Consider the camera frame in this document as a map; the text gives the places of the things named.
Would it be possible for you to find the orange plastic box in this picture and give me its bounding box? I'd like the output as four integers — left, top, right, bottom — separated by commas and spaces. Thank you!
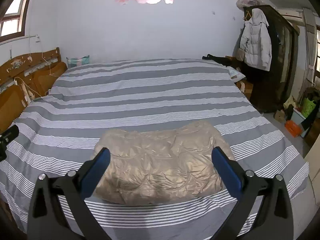
285, 120, 303, 138

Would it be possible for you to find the grey hanging puffer coat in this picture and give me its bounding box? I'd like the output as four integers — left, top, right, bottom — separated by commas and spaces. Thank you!
239, 8, 272, 72

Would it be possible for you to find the pink bag atop wardrobe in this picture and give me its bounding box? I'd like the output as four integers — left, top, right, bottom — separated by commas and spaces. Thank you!
236, 0, 264, 10

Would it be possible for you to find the black garment on bed edge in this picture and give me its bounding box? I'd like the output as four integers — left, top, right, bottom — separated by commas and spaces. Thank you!
202, 54, 242, 69

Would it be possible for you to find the window with brown frame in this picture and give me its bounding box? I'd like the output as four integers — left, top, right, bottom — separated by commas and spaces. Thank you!
1, 0, 30, 42

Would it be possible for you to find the beige puffer jacket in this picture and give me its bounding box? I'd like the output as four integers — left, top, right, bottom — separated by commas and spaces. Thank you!
93, 120, 235, 206

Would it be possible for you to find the white charging cable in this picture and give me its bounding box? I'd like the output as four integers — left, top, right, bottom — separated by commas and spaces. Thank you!
10, 35, 61, 100

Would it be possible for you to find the light pillow at bed corner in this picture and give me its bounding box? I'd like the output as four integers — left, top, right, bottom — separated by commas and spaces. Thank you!
227, 66, 246, 83

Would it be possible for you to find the dark wooden wardrobe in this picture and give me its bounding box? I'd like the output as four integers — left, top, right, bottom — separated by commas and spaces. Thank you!
242, 5, 299, 113

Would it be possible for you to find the brown wooden headboard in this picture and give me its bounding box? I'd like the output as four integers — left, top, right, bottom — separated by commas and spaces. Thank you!
1, 47, 67, 132

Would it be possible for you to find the green plastic basket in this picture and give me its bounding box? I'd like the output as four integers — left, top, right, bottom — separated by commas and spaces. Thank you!
300, 98, 316, 118

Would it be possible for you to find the grey white striped bedsheet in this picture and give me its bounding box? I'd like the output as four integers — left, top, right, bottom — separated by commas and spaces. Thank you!
1, 59, 309, 231

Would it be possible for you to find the teal patterned pillow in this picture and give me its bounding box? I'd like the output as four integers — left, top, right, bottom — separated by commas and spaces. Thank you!
66, 55, 89, 69

